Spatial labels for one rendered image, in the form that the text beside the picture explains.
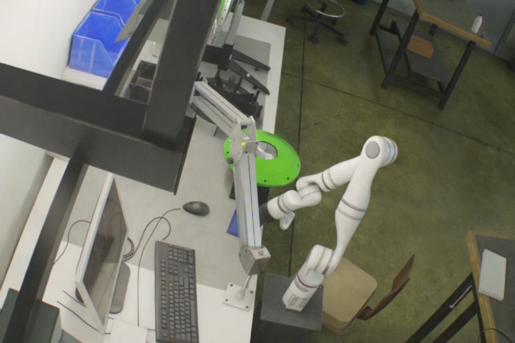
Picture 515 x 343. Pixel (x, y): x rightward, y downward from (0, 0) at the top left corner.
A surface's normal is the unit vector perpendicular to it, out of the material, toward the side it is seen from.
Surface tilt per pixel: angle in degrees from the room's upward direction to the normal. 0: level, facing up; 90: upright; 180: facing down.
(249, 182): 47
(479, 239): 0
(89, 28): 88
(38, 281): 0
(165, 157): 90
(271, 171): 17
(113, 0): 88
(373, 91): 0
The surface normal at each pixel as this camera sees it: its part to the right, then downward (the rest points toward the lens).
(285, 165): 0.49, -0.58
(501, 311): 0.30, -0.72
